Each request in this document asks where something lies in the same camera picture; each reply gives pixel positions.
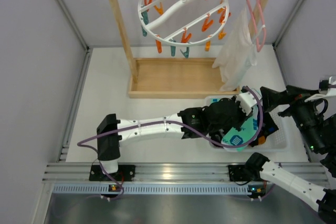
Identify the black sock front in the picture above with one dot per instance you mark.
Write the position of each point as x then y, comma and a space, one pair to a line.
269, 127

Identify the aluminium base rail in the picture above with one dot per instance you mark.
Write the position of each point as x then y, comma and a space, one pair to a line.
152, 167

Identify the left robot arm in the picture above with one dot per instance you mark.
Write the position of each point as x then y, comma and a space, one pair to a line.
112, 132

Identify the white round clip hanger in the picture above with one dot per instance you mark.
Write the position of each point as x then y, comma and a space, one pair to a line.
183, 13

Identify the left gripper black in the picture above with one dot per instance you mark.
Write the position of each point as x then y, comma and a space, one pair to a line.
224, 115

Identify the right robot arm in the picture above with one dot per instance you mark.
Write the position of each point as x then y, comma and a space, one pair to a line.
318, 198

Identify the pink wire hanger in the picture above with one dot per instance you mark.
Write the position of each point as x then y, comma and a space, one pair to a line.
259, 26

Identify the white cloth garment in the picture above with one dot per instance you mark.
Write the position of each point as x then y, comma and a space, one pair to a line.
237, 54

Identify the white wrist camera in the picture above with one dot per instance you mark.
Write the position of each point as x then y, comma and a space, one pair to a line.
246, 102
326, 89

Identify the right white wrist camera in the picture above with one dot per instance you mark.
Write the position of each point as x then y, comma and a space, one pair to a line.
326, 89

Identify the orange clothes peg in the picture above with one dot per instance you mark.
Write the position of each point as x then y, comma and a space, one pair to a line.
207, 45
186, 36
158, 44
159, 9
207, 23

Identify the wooden clothes rack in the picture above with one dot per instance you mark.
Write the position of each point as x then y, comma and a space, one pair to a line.
171, 76

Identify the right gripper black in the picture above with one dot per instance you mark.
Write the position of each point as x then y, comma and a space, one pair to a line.
284, 100

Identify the teal clothes peg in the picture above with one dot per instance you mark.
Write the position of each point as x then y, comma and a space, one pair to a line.
186, 52

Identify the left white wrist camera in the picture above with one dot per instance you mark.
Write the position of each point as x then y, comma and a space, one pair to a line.
246, 102

